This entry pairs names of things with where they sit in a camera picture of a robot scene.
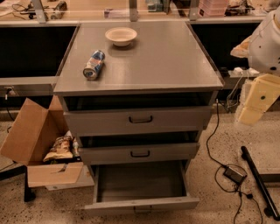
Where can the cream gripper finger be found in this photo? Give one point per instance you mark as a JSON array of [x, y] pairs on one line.
[[241, 50], [259, 95]]

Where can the grey bottom drawer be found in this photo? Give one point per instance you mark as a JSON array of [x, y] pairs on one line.
[[140, 188]]

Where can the grey drawer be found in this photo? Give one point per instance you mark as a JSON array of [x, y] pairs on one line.
[[104, 150], [140, 188], [137, 120]]

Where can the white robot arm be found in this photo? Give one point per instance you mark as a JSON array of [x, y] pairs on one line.
[[262, 49]]

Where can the grey drawer cabinet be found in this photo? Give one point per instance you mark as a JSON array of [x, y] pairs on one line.
[[164, 66]]

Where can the grey top drawer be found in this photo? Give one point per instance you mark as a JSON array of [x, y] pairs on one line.
[[137, 120]]

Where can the grey middle drawer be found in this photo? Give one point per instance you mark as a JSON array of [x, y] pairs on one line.
[[104, 150]]

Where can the white power strip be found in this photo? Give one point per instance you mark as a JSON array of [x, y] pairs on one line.
[[238, 71]]

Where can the pink plastic container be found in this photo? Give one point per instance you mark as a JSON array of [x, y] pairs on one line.
[[212, 8]]

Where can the black power adapter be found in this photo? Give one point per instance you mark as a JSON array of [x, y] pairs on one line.
[[234, 175]]

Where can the black metal floor bar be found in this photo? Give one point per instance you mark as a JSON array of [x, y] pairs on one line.
[[261, 179]]

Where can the white ceramic bowl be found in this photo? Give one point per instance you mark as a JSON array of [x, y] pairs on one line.
[[121, 36]]

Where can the blue and white soda can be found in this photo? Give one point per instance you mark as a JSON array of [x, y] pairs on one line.
[[94, 65]]

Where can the snack chip bag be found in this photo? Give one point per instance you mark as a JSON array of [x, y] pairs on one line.
[[60, 149]]

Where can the open cardboard box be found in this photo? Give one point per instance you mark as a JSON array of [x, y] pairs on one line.
[[31, 136]]

